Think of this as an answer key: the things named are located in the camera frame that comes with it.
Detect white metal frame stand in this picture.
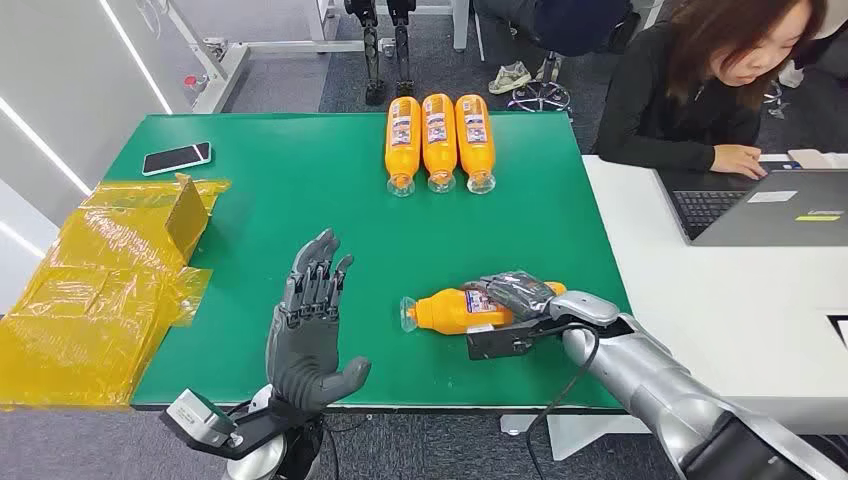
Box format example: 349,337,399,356
158,0,472,115

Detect grey laptop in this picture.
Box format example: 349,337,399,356
655,160,848,248

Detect chrome chair base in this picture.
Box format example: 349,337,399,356
508,52,572,114
761,79,790,121

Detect orange juice bottle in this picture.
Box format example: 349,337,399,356
400,281,568,337
454,93,497,195
384,95,423,198
421,93,459,194

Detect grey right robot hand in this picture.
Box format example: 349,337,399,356
462,270,621,328

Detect person's hand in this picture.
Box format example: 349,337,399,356
710,143,770,180

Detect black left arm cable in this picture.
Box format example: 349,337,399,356
321,415,372,480

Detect person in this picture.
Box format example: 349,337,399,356
778,0,848,90
473,0,641,95
592,0,829,181

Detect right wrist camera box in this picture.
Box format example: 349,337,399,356
465,316,566,362

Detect yellow plastic-wrapped cardboard package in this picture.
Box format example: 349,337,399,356
0,173,232,409

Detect black robot leg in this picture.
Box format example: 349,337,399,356
344,0,387,107
386,0,417,99

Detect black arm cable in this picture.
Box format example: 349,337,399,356
321,415,372,480
525,321,602,480

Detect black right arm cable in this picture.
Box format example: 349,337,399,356
525,321,602,480

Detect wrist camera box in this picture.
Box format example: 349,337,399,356
158,388,241,460
465,316,566,362

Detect white side table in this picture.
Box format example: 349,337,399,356
500,153,848,462

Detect green table mat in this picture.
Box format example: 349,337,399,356
104,111,632,411

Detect black smartphone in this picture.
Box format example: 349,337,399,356
141,140,213,178

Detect beige flat device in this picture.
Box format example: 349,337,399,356
786,148,848,170

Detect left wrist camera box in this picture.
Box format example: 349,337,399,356
158,388,241,460

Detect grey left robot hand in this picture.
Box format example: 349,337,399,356
264,228,373,416

